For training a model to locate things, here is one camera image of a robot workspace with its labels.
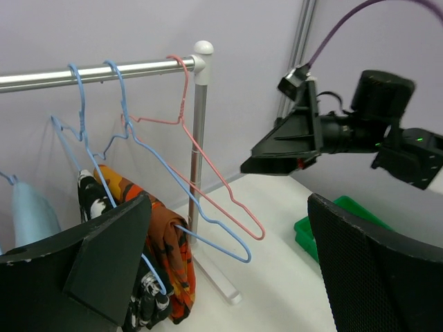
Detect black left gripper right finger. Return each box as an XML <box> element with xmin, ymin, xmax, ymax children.
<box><xmin>307</xmin><ymin>194</ymin><xmax>442</xmax><ymax>331</ymax></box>

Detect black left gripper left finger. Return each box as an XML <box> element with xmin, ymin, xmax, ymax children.
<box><xmin>1</xmin><ymin>194</ymin><xmax>151</xmax><ymax>331</ymax></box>

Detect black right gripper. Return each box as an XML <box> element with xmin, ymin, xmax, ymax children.
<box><xmin>240</xmin><ymin>84</ymin><xmax>350</xmax><ymax>176</ymax></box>

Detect orange camouflage trousers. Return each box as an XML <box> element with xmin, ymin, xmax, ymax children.
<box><xmin>93</xmin><ymin>165</ymin><xmax>197</xmax><ymax>325</ymax></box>

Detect blue hanger of orange trousers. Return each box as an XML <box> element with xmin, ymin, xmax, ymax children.
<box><xmin>84</xmin><ymin>59</ymin><xmax>253</xmax><ymax>297</ymax></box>

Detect pink wire hanger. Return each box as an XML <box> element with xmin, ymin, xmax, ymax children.
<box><xmin>120</xmin><ymin>54</ymin><xmax>266</xmax><ymax>241</ymax></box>

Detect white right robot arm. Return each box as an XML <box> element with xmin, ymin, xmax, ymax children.
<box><xmin>240</xmin><ymin>66</ymin><xmax>442</xmax><ymax>190</ymax></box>

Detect black and white trousers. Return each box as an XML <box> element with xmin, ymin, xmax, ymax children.
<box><xmin>78</xmin><ymin>169</ymin><xmax>174</xmax><ymax>331</ymax></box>

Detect light blue trousers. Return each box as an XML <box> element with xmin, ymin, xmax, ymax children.
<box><xmin>12</xmin><ymin>182</ymin><xmax>61</xmax><ymax>247</ymax></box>

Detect blue hanger of black trousers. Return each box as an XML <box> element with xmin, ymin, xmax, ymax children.
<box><xmin>51</xmin><ymin>63</ymin><xmax>118</xmax><ymax>210</ymax></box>

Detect green plastic bin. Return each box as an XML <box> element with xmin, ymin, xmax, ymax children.
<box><xmin>293</xmin><ymin>196</ymin><xmax>392</xmax><ymax>263</ymax></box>

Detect white and silver clothes rack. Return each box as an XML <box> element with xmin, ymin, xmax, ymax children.
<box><xmin>1</xmin><ymin>41</ymin><xmax>251</xmax><ymax>305</ymax></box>

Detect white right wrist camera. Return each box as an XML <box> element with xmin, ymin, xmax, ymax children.
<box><xmin>277</xmin><ymin>64</ymin><xmax>316</xmax><ymax>103</ymax></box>

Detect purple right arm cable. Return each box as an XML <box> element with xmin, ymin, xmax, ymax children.
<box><xmin>306</xmin><ymin>0</ymin><xmax>443</xmax><ymax>70</ymax></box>

